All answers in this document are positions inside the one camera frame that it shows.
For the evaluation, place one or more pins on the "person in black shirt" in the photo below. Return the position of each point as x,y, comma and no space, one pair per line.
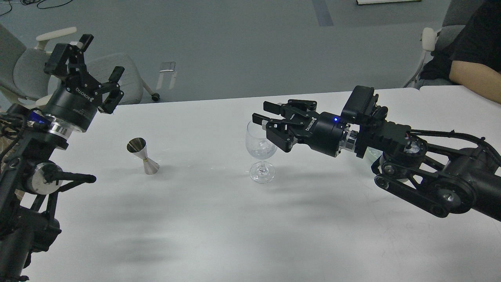
473,59

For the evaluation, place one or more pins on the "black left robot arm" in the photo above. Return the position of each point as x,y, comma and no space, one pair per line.
30,181

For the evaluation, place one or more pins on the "green bowl of ice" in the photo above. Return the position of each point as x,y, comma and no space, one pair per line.
372,154

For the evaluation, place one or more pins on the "clear wine glass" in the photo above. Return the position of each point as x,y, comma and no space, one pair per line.
259,147

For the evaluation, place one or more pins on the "metal floor plate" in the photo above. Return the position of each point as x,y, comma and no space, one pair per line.
167,75

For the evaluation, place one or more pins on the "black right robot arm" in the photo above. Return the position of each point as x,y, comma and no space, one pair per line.
439,172

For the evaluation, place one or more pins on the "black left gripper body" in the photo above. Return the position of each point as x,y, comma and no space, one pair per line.
77,109

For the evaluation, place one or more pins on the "grey office chair right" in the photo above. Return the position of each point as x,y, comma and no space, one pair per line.
457,15

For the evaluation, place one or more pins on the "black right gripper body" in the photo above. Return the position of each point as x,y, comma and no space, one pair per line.
322,132

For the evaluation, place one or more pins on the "steel double jigger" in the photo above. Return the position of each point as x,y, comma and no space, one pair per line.
138,147

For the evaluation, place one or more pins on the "grey office chair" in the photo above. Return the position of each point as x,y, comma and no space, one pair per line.
23,80
457,15

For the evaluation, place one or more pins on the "grey office chair left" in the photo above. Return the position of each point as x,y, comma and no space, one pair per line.
23,80

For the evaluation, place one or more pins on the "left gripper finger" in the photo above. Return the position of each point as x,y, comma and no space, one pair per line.
108,95
67,63

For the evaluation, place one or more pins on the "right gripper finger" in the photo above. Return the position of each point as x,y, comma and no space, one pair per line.
294,110
285,133

